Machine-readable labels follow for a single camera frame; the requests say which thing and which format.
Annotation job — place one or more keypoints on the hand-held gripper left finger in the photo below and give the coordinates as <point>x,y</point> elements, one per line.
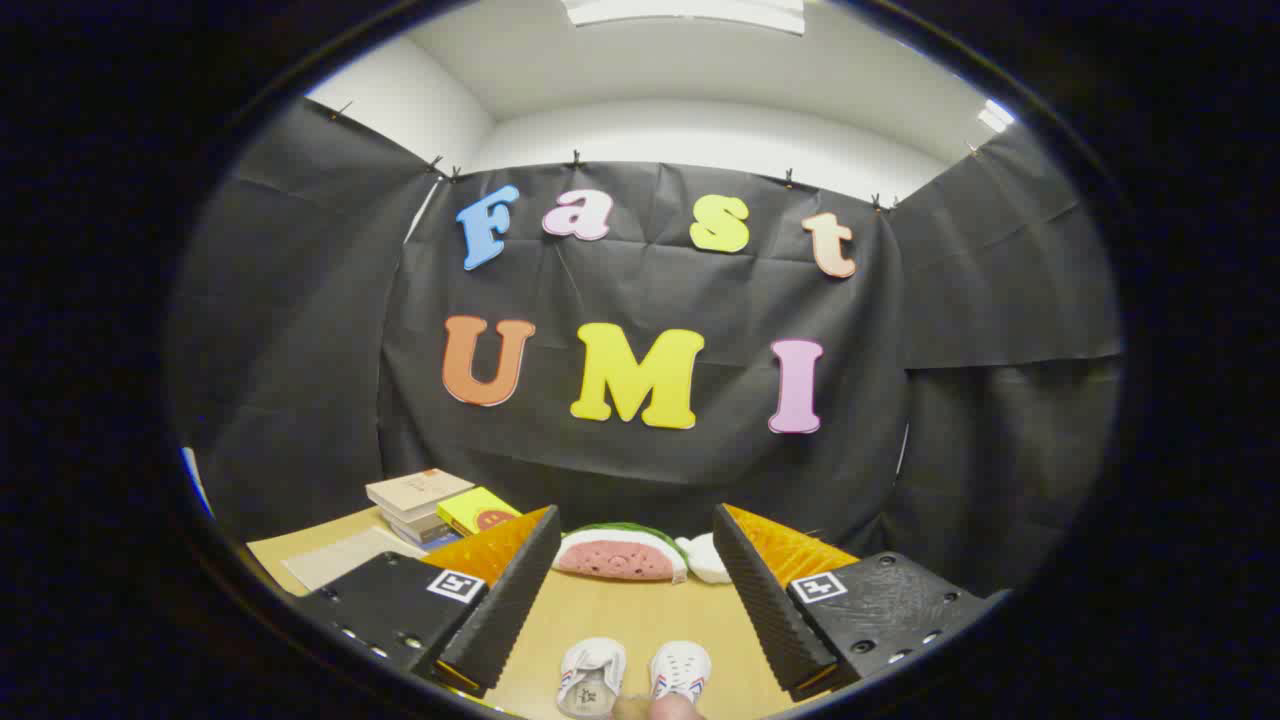
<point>505,610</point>

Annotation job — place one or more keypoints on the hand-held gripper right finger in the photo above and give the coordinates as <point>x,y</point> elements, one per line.
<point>760,610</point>

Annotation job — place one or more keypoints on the white canvas shoe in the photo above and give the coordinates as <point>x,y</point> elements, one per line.
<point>682,668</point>
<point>590,675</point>

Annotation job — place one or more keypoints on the beige storage box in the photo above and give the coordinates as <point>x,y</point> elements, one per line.
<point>340,555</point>

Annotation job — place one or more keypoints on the white round plush toy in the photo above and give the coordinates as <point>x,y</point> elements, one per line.
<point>705,562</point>

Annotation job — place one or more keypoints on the blue book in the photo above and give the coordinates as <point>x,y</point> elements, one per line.
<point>438,541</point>

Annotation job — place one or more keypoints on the yellow book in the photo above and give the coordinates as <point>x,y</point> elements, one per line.
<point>475,508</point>

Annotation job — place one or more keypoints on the watermelon slice plush toy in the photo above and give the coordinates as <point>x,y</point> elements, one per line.
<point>620,557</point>

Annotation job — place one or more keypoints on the beige book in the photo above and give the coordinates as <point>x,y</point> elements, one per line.
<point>418,490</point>

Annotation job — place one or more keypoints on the black backdrop cloth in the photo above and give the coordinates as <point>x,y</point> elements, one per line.
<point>640,460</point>

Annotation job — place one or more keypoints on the ceiling light panel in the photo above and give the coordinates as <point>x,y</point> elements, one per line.
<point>996,115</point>
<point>690,12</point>

